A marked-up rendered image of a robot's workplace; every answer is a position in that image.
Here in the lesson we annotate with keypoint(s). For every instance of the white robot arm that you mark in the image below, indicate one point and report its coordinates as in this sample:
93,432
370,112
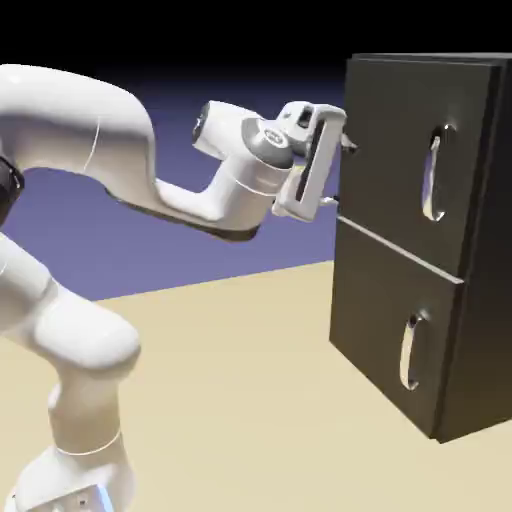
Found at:
120,132

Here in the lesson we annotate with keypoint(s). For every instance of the dark grey cabinet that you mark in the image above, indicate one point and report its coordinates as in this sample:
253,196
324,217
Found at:
472,256

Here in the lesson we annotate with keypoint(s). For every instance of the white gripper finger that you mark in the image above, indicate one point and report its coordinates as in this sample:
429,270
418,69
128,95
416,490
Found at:
348,144
329,200

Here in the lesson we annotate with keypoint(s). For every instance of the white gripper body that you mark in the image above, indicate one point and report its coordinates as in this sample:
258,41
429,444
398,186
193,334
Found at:
320,168

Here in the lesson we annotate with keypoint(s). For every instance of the dark grey cabinet door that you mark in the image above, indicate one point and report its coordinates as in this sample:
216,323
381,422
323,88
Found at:
380,320
392,160

